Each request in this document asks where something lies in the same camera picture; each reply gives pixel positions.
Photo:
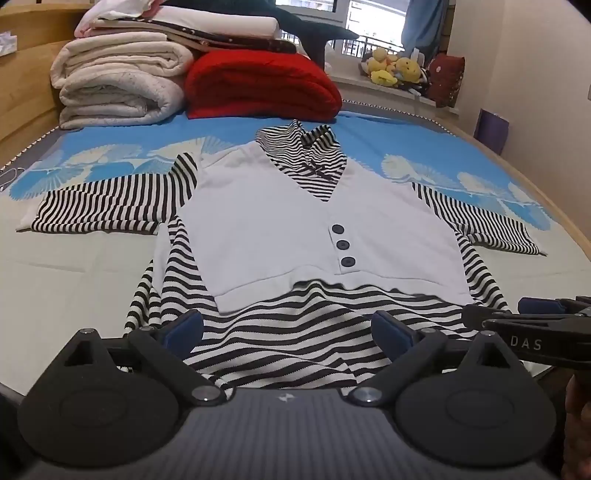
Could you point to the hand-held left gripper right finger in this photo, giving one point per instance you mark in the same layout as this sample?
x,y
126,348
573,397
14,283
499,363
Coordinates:
x,y
388,330

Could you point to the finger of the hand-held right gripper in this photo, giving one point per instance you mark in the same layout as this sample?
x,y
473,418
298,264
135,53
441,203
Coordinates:
x,y
485,316
538,305

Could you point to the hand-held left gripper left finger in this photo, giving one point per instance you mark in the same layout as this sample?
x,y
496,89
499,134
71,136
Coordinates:
x,y
185,328

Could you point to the striped shirt with white vest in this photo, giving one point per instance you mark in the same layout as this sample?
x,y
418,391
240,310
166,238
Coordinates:
x,y
258,221

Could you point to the person's right forearm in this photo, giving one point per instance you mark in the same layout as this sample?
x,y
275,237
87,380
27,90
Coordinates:
x,y
579,415

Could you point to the blue and cream patterned blanket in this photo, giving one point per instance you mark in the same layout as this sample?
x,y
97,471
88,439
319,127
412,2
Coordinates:
x,y
83,258

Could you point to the purple box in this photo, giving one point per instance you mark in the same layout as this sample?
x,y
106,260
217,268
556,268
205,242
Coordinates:
x,y
491,131

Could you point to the cream folded quilt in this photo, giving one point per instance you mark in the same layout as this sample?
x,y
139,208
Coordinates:
x,y
115,101
124,57

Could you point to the dark red cushion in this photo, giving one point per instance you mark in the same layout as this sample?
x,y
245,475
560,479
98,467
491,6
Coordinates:
x,y
445,81

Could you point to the white window sill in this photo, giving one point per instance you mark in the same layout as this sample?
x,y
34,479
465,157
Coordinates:
x,y
369,90

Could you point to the red folded blanket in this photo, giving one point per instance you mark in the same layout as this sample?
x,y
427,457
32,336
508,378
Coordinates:
x,y
258,85

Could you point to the yellow round plush toy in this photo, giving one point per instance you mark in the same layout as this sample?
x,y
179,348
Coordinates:
x,y
410,69

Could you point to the yellow bear plush toy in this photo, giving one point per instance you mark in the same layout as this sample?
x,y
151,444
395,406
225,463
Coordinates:
x,y
381,64

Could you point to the wooden headboard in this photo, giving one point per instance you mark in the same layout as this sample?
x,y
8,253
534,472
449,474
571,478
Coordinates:
x,y
27,87

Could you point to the blue curtain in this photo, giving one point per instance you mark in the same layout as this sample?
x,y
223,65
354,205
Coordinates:
x,y
425,23

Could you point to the dark blue shark plush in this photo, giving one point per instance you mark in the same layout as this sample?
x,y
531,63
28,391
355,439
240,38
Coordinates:
x,y
314,34

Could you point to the window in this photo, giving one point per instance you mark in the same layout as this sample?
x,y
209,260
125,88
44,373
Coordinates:
x,y
369,23

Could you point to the pink cloth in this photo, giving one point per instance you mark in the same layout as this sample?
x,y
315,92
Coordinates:
x,y
90,30

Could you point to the tissue box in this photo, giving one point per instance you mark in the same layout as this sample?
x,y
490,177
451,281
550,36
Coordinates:
x,y
7,44

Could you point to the wooden bed frame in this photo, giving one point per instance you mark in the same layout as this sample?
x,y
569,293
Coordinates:
x,y
545,194

